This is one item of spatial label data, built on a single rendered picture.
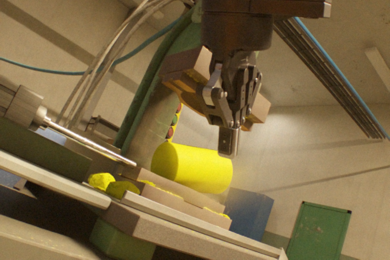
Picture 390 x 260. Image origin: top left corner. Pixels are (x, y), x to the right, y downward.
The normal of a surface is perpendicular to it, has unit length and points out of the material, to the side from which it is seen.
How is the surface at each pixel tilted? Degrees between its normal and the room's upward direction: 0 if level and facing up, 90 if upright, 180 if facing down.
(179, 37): 90
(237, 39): 126
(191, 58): 90
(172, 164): 106
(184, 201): 90
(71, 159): 90
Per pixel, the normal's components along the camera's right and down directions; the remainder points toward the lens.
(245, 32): 0.05, 0.33
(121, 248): 0.60, 0.00
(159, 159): -0.78, -0.18
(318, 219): -0.71, -0.45
